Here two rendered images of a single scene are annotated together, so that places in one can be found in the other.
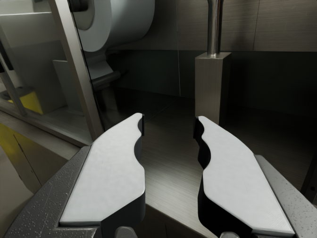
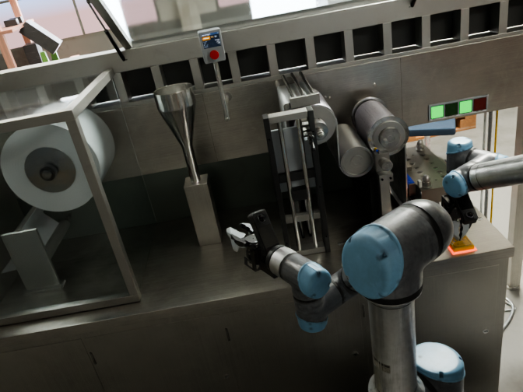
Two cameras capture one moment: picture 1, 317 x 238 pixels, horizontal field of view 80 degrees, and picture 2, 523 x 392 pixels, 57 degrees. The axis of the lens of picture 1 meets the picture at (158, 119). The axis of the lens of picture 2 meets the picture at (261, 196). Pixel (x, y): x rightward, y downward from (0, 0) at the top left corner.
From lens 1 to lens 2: 1.26 m
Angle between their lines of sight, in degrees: 32
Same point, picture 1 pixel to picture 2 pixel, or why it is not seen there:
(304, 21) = (246, 134)
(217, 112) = (215, 223)
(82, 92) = (120, 246)
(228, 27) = not seen: hidden behind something
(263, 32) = (220, 145)
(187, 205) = (230, 288)
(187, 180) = (220, 278)
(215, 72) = (204, 194)
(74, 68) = (113, 229)
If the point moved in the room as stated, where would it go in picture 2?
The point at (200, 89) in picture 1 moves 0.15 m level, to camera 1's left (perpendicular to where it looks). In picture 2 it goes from (195, 210) to (162, 227)
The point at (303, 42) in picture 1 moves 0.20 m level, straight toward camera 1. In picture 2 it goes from (251, 148) to (253, 167)
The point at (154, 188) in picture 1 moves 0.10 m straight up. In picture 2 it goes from (202, 293) to (195, 270)
